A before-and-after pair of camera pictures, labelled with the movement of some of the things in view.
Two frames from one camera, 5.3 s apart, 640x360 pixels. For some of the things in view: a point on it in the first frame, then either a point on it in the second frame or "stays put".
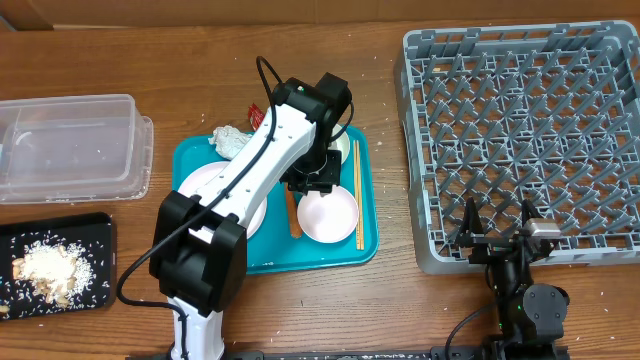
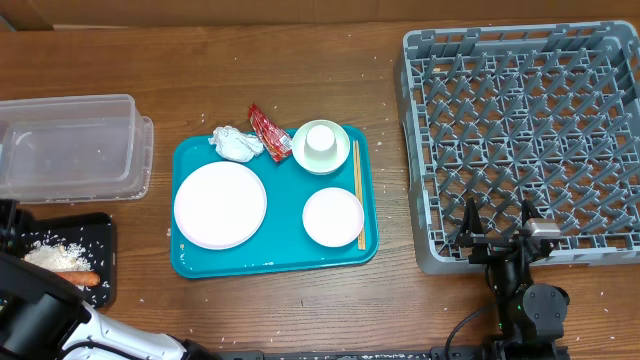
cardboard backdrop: x=38 y=14 stays put
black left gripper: x=330 y=177 → x=11 y=220
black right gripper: x=488 y=250 stays put
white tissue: x=229 y=140 stays put
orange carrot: x=293 y=217 → x=81 y=278
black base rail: x=449 y=353 stays put
